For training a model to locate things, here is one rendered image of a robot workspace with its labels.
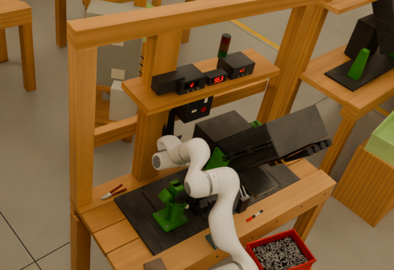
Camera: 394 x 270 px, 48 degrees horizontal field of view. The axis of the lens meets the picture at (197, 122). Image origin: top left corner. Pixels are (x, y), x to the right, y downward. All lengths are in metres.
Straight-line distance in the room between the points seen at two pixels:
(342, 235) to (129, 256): 2.17
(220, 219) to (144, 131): 0.80
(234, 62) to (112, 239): 1.12
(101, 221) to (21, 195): 1.42
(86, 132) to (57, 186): 1.69
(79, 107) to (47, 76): 2.96
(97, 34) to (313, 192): 1.67
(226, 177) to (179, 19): 0.75
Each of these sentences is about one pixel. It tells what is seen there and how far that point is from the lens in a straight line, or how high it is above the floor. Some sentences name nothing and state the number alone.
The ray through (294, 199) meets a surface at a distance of 2.78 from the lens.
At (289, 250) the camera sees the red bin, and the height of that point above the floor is 0.88.
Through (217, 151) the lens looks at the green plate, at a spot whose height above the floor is 1.26.
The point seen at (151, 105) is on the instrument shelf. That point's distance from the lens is 2.12.
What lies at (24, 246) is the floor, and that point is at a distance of 3.48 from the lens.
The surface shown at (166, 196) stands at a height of 1.13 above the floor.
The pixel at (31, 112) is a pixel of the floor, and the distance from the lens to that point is 4.51.
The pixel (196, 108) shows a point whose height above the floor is 1.43.
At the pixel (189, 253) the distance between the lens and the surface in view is 2.36.
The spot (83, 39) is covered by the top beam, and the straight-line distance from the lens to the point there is 1.85.
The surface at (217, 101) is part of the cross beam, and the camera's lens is 2.75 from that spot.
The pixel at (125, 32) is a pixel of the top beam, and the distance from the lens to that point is 1.94.
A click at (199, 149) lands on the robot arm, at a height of 1.62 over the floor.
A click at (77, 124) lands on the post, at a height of 1.46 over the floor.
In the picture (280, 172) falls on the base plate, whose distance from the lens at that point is 2.91.
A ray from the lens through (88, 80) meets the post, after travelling 1.97.
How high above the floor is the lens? 2.82
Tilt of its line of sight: 38 degrees down
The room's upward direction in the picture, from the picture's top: 12 degrees clockwise
